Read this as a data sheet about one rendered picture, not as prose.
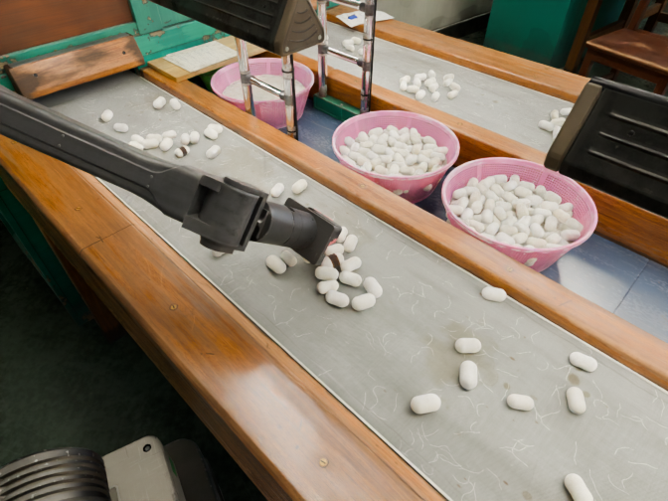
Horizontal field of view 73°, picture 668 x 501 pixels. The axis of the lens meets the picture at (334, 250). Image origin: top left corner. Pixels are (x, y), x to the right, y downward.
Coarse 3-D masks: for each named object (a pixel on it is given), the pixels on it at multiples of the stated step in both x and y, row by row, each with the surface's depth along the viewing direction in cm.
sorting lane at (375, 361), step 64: (128, 128) 104; (192, 128) 104; (128, 192) 87; (320, 192) 87; (192, 256) 74; (256, 256) 74; (384, 256) 74; (256, 320) 65; (320, 320) 65; (384, 320) 65; (448, 320) 65; (512, 320) 65; (320, 384) 58; (384, 384) 58; (448, 384) 58; (512, 384) 58; (576, 384) 58; (640, 384) 58; (448, 448) 52; (512, 448) 52; (576, 448) 52; (640, 448) 52
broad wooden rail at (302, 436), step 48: (0, 144) 94; (48, 192) 83; (96, 192) 83; (96, 240) 74; (144, 240) 74; (96, 288) 82; (144, 288) 66; (192, 288) 66; (144, 336) 67; (192, 336) 60; (240, 336) 60; (192, 384) 56; (240, 384) 55; (288, 384) 55; (240, 432) 51; (288, 432) 51; (336, 432) 51; (288, 480) 47; (336, 480) 47; (384, 480) 47
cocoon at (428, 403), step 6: (420, 396) 55; (426, 396) 55; (432, 396) 55; (414, 402) 54; (420, 402) 54; (426, 402) 54; (432, 402) 54; (438, 402) 54; (414, 408) 54; (420, 408) 54; (426, 408) 54; (432, 408) 54; (438, 408) 54
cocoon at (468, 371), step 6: (462, 366) 58; (468, 366) 57; (474, 366) 58; (462, 372) 57; (468, 372) 57; (474, 372) 57; (462, 378) 57; (468, 378) 56; (474, 378) 56; (462, 384) 57; (468, 384) 56; (474, 384) 56
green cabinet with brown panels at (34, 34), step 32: (0, 0) 96; (32, 0) 100; (64, 0) 104; (96, 0) 109; (128, 0) 113; (0, 32) 99; (32, 32) 103; (64, 32) 107; (96, 32) 111; (128, 32) 116; (0, 64) 100
